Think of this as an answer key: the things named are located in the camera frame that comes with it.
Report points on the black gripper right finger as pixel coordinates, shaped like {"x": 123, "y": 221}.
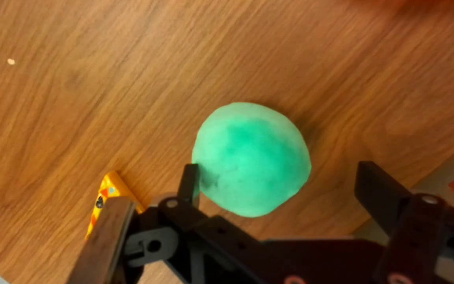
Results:
{"x": 416, "y": 237}

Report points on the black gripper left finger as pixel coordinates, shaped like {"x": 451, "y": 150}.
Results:
{"x": 187, "y": 226}

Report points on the green round plushie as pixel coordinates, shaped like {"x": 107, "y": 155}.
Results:
{"x": 250, "y": 158}

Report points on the brown flat bar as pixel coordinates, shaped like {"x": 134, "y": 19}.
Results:
{"x": 101, "y": 245}

